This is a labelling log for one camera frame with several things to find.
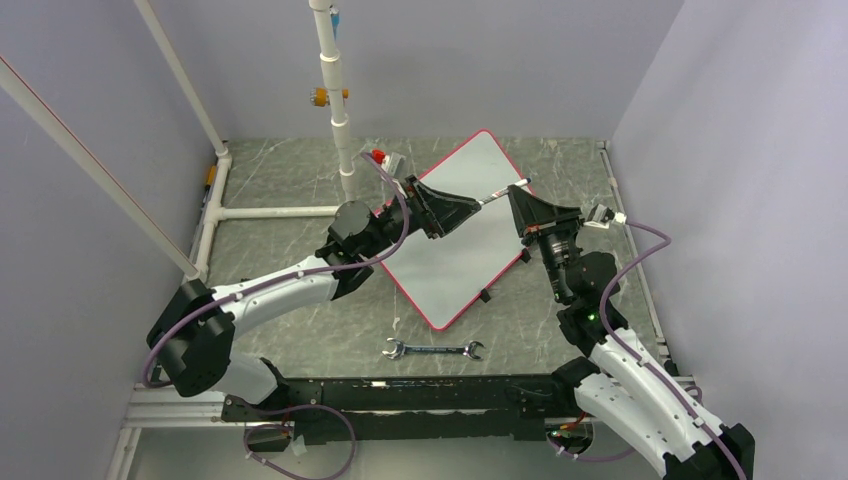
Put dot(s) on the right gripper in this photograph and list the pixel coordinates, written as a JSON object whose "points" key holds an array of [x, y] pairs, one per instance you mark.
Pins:
{"points": [[537, 219]]}

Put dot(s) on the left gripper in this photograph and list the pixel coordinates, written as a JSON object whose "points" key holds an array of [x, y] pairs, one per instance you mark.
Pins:
{"points": [[436, 212]]}

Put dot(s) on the white dry erase marker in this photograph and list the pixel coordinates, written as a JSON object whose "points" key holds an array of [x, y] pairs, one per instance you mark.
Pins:
{"points": [[504, 191]]}

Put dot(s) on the pink framed whiteboard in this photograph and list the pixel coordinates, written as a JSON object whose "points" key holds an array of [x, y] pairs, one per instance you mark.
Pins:
{"points": [[443, 277]]}

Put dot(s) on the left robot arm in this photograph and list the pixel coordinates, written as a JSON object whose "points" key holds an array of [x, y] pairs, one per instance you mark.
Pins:
{"points": [[192, 340]]}

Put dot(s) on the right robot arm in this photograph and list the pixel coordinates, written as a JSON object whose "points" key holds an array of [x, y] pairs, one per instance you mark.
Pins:
{"points": [[616, 380]]}

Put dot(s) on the silver open end wrench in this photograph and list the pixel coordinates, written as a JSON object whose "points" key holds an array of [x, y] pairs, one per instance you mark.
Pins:
{"points": [[400, 349]]}

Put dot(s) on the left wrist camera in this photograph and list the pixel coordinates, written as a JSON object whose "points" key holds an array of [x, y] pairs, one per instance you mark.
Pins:
{"points": [[391, 162]]}

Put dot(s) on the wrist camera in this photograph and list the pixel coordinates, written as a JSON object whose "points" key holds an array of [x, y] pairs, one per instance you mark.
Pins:
{"points": [[603, 217], [391, 162]]}

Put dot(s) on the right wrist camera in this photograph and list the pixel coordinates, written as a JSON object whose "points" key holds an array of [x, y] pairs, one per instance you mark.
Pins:
{"points": [[603, 217]]}

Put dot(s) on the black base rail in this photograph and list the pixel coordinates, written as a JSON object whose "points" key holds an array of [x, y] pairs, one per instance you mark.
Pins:
{"points": [[522, 407]]}

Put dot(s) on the white PVC pipe frame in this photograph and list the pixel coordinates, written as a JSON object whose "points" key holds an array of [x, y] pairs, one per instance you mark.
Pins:
{"points": [[213, 212]]}

